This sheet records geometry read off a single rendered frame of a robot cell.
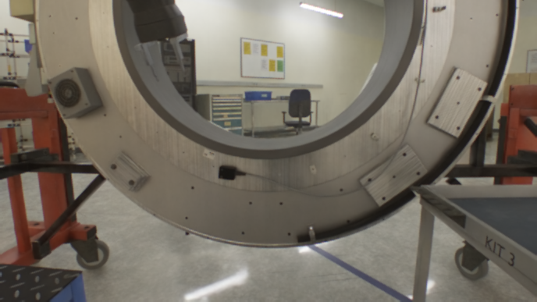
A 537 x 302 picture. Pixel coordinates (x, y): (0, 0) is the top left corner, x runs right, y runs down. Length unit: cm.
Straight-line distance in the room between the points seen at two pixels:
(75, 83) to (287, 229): 74
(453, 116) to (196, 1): 607
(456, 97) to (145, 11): 78
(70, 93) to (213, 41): 569
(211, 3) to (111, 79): 588
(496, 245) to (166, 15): 64
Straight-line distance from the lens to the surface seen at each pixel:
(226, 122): 544
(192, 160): 85
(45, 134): 166
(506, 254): 57
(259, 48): 708
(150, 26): 49
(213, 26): 659
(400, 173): 86
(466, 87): 92
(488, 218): 73
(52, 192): 171
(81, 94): 93
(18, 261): 159
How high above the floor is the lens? 91
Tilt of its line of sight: 7 degrees down
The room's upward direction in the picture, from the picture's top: straight up
